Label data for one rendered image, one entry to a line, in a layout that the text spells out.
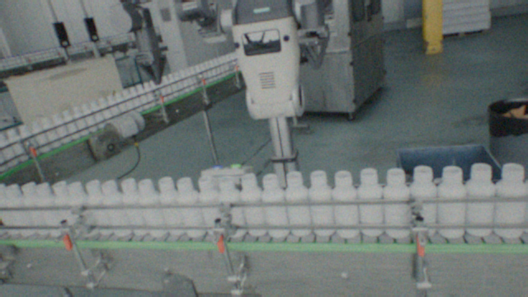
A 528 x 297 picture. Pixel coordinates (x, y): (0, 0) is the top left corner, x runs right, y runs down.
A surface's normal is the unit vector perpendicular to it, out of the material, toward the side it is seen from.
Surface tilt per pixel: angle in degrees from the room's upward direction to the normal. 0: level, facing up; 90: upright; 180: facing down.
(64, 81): 90
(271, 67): 90
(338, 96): 89
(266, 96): 90
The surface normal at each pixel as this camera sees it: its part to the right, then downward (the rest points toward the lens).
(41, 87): 0.85, 0.07
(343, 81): -0.50, 0.43
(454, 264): -0.21, 0.39
